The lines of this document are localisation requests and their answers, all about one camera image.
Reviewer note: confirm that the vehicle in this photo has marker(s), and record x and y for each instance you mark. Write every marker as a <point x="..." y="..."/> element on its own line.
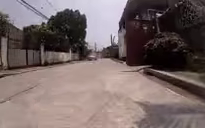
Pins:
<point x="91" y="57"/>

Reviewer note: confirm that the dark red building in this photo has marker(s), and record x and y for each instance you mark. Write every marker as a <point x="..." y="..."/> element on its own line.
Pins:
<point x="136" y="43"/>

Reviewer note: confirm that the round dark bush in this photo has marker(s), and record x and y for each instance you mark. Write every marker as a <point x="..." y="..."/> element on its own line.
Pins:
<point x="166" y="48"/>

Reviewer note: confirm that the concrete pavement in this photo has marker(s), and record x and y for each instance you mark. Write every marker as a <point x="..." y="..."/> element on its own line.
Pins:
<point x="10" y="71"/>

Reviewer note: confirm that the grey wall with posts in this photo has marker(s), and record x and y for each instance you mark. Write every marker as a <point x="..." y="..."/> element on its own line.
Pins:
<point x="16" y="57"/>

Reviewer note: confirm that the bushes behind wall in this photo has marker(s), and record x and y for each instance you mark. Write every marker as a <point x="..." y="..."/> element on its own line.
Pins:
<point x="36" y="35"/>

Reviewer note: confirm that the concrete kerb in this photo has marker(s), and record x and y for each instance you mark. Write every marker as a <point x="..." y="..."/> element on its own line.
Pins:
<point x="180" y="83"/>

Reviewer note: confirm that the pale concrete road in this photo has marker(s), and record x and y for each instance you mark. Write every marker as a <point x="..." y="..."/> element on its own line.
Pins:
<point x="73" y="90"/>

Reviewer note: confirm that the low building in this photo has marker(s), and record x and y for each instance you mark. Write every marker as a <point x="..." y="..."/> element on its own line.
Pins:
<point x="110" y="52"/>

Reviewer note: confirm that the large dark tree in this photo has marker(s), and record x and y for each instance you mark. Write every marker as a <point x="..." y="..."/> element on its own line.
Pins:
<point x="68" y="26"/>

